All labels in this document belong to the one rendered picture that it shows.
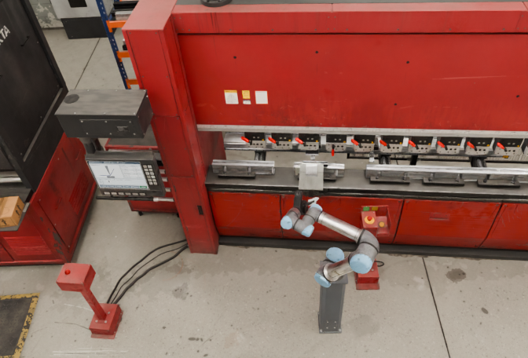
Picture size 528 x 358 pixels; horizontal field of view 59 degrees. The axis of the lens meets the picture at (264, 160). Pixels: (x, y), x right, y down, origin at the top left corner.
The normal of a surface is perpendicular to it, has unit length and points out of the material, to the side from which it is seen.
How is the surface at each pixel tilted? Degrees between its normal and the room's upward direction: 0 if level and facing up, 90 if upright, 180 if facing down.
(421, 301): 0
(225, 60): 90
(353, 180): 0
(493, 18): 90
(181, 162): 90
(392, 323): 0
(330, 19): 90
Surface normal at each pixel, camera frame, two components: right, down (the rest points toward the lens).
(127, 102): -0.06, -0.70
